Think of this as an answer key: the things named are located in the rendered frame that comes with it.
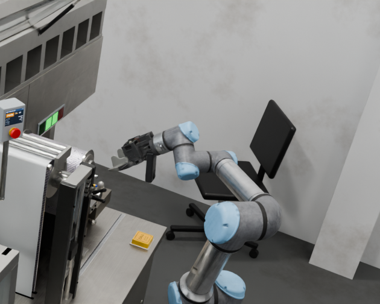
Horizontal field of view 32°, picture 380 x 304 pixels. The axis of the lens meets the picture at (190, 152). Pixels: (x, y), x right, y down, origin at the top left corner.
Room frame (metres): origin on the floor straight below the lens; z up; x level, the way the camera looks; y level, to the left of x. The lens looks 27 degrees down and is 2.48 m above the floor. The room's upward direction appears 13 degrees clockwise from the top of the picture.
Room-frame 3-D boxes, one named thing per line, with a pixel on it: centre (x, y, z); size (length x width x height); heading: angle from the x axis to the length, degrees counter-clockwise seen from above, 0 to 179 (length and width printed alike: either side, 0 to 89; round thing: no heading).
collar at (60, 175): (1.83, 0.38, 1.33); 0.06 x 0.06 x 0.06; 80
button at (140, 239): (2.20, 0.11, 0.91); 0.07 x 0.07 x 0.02; 80
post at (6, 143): (1.54, 0.49, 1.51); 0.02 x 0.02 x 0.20
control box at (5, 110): (1.54, 0.49, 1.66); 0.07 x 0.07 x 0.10; 55
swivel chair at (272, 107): (3.64, -0.29, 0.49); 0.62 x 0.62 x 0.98
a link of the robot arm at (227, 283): (1.78, -0.23, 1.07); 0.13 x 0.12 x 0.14; 117
